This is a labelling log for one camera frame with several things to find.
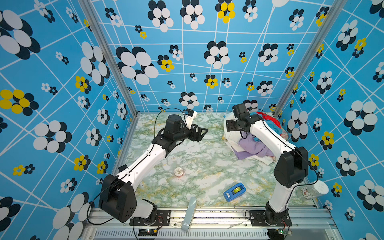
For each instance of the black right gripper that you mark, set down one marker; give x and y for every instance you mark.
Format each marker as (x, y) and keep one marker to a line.
(230, 125)

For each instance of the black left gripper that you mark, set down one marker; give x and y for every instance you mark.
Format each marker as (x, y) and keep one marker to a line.
(197, 137)

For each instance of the white cloth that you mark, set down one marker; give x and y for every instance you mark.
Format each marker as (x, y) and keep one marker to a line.
(232, 139)

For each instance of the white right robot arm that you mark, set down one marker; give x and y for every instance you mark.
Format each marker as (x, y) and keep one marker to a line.
(292, 162)

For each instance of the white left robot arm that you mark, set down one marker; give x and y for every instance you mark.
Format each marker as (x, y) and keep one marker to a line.
(117, 197)

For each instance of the red cloth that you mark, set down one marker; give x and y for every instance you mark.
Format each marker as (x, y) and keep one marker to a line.
(268, 115)

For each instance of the lavender purple cloth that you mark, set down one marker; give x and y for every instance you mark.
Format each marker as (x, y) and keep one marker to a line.
(252, 148)

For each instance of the turquoise mesh cloth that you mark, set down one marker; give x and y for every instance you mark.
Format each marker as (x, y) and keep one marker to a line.
(265, 130)

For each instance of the floral pastel cloth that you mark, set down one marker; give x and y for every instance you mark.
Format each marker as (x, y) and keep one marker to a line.
(284, 135)

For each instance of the small clear round jar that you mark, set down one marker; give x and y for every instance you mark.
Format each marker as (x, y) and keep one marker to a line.
(179, 172)

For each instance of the blue tape dispenser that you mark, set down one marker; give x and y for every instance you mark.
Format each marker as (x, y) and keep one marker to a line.
(234, 192)

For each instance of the pale grey plastic bottle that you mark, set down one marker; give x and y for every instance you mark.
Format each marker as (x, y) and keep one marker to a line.
(189, 216)

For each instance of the white plastic cup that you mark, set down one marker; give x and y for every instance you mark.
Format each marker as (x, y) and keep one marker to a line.
(314, 190)

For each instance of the aluminium left floor rail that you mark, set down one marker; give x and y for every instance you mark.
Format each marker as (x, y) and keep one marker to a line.
(124, 156)

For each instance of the aluminium front rail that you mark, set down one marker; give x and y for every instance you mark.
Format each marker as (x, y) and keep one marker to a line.
(229, 223)

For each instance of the aluminium right corner post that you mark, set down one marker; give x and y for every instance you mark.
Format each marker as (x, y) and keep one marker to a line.
(323, 31)

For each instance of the aluminium corner post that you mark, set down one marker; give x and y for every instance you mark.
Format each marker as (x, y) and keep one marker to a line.
(91, 16)
(323, 31)

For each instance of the aluminium left corner post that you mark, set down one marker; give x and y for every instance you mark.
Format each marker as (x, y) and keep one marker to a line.
(91, 16)

